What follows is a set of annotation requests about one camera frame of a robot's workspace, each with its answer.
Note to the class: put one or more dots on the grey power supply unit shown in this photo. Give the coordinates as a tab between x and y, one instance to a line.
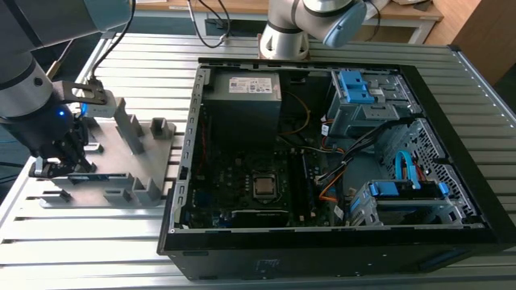
241	117

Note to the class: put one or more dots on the low grey metal drive cage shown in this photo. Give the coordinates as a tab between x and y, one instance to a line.
403	211

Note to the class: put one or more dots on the white board power connector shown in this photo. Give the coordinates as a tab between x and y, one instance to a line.
319	179

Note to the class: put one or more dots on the tall grey metal drive cage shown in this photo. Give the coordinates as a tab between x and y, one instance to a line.
363	117

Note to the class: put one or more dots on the black camera bracket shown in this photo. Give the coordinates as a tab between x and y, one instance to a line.
60	90

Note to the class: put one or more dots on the black RAM slot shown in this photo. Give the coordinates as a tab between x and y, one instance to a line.
293	184

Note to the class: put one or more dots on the blue plastic drive carrier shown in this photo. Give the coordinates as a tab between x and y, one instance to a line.
351	80
359	96

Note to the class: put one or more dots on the blue carrier with disk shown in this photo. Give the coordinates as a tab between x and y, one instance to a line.
383	188

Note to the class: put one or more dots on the black graphics card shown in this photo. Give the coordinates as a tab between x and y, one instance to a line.
260	217

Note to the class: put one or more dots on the wooden desk white frame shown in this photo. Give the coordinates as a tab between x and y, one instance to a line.
403	12

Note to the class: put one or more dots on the green motherboard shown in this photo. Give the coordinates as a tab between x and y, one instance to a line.
225	187

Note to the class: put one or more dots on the silver CPU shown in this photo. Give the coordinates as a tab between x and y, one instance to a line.
265	185

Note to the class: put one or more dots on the black PC case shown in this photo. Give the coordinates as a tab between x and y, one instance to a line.
281	253

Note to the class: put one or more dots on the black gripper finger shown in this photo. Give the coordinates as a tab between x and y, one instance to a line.
80	154
52	167

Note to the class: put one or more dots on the grey parts rack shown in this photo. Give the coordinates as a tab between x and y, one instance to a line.
120	163

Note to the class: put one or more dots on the brown wooden cabinet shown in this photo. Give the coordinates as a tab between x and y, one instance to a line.
483	36

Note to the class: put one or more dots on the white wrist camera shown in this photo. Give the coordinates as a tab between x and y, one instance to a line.
100	107

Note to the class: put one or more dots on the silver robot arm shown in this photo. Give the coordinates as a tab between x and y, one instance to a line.
24	78

